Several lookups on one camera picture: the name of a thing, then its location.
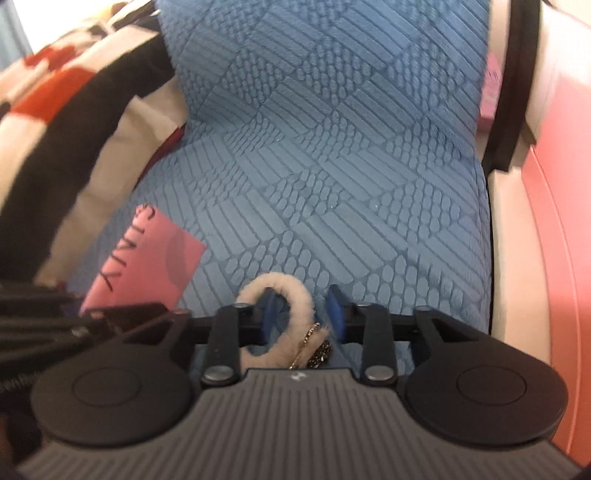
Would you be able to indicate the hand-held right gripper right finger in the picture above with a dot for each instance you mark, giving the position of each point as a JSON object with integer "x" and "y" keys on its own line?
{"x": 334, "y": 314}

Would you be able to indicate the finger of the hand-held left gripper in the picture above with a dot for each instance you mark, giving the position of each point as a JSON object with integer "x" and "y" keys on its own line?
{"x": 134, "y": 313}

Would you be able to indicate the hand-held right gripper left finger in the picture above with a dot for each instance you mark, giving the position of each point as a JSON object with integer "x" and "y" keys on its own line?
{"x": 268, "y": 318}

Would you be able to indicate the pink box lid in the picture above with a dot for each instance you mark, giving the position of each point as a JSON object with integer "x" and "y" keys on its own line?
{"x": 147, "y": 263}

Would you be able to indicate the pink cardboard box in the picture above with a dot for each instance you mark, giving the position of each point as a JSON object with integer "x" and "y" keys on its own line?
{"x": 563, "y": 230}

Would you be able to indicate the blue textured chair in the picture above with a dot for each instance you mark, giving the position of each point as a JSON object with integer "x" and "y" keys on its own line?
{"x": 323, "y": 138}

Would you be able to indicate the striped blanket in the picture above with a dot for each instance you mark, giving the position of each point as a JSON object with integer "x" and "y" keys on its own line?
{"x": 69, "y": 138}

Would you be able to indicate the small pink carton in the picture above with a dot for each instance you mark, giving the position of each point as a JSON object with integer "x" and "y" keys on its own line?
{"x": 491, "y": 92}

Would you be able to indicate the blue curtain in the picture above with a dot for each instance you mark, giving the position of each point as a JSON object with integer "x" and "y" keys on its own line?
{"x": 11, "y": 27}

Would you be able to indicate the white chair with black frame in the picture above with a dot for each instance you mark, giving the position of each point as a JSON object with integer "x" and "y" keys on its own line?
{"x": 508, "y": 230}

